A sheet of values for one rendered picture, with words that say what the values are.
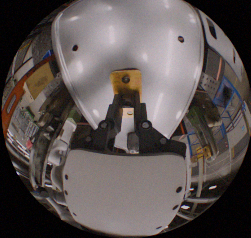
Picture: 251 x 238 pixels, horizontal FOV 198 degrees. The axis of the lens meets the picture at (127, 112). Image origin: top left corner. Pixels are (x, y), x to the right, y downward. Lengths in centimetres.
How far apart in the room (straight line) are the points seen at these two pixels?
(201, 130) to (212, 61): 14
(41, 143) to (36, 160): 4
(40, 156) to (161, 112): 24
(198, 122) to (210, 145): 6
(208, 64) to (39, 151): 34
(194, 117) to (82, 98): 23
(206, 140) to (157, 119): 12
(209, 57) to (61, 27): 24
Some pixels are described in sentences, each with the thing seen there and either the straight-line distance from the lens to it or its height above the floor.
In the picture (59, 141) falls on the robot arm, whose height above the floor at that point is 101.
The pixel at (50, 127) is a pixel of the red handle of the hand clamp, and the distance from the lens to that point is 16.
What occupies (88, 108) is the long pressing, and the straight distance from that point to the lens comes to 17.
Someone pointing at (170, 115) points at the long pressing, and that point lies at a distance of 17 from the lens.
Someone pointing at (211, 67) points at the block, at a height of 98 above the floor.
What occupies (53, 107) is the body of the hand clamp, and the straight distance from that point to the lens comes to 17.
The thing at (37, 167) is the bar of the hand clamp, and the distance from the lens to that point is 19.
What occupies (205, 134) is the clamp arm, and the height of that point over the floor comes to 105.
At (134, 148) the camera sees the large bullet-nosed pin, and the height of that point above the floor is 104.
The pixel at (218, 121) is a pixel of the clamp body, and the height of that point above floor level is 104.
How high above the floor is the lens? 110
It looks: 41 degrees down
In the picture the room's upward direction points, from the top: 175 degrees counter-clockwise
